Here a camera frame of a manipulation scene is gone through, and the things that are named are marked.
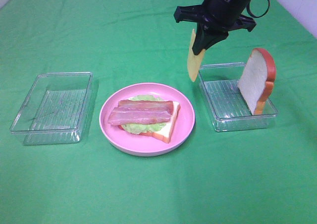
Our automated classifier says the yellow cheese slice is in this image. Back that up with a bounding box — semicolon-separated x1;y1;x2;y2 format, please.
187;29;206;82

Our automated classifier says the clear plastic tray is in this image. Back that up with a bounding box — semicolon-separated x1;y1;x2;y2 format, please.
10;72;93;145
198;62;277;132

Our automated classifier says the pink round plate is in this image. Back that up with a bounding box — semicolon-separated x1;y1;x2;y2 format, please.
99;83;195;157

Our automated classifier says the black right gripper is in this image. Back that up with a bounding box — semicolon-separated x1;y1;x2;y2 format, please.
174;5;257;55

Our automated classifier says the bacon strip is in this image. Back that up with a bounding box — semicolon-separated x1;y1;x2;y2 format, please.
118;100;174;114
107;107;172;126

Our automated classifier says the left clear plastic tray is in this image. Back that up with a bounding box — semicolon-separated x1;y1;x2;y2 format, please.
10;72;93;145

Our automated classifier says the green lettuce leaf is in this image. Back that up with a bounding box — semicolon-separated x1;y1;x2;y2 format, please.
119;95;167;134

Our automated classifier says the toast bread slice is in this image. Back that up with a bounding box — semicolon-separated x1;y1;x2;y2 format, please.
238;48;276;115
118;101;180;143

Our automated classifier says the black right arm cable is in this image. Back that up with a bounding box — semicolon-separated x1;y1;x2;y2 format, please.
245;0;270;18

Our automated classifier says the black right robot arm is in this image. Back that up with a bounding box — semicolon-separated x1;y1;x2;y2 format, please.
174;0;256;56

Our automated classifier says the right clear plastic tray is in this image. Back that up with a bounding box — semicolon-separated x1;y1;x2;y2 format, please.
198;62;277;132

